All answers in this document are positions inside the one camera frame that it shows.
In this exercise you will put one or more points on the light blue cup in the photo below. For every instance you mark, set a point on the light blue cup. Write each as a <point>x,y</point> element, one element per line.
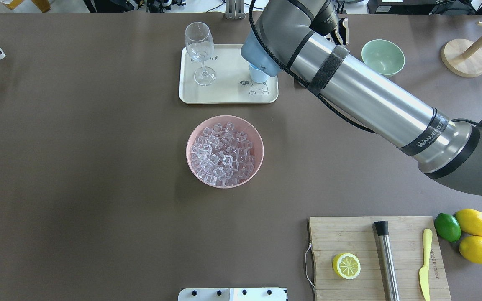
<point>257,75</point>

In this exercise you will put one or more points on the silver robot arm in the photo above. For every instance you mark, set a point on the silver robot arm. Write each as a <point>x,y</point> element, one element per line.
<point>290,36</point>

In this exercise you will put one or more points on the green bowl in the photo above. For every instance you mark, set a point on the green bowl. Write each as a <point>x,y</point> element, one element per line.
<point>384,57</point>

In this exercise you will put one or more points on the aluminium frame post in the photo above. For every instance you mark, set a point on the aluminium frame post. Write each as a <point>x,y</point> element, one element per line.
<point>234,9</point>

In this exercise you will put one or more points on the green lime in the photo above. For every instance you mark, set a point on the green lime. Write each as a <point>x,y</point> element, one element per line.
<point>447,227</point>

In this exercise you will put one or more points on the yellow lemon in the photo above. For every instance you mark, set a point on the yellow lemon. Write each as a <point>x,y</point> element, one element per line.
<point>470,221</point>
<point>471,248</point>

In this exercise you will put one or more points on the wooden mug tree stand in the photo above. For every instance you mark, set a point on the wooden mug tree stand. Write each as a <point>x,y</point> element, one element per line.
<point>463,57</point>

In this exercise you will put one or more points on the half lemon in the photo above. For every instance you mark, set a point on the half lemon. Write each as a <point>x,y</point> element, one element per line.
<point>346,265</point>

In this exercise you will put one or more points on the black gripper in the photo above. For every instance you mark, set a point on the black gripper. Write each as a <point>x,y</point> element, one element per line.
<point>343,29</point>

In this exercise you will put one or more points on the clear wine glass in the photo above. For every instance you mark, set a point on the clear wine glass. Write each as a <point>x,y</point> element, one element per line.
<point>199,46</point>

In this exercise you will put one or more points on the yellow plastic knife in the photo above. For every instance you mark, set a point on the yellow plastic knife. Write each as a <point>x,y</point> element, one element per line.
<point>424,271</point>

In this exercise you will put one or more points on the bamboo cutting board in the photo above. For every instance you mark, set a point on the bamboo cutting board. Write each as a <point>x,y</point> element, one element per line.
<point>331,236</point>

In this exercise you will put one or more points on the grey folded cloth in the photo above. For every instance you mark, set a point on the grey folded cloth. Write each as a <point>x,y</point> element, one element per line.
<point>298,83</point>

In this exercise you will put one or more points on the steel muddler black tip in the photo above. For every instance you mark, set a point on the steel muddler black tip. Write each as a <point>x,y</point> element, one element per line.
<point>383,235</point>

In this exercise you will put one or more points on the beige serving tray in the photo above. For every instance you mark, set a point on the beige serving tray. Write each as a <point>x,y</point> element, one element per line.
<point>233,84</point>

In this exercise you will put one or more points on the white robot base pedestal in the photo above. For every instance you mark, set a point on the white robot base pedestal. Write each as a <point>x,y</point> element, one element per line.
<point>234,294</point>

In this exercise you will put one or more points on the clear ice cubes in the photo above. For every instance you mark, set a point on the clear ice cubes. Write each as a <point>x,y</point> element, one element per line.
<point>222,155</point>

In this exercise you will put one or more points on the pink bowl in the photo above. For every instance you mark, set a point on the pink bowl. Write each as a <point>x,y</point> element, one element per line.
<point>242,125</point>

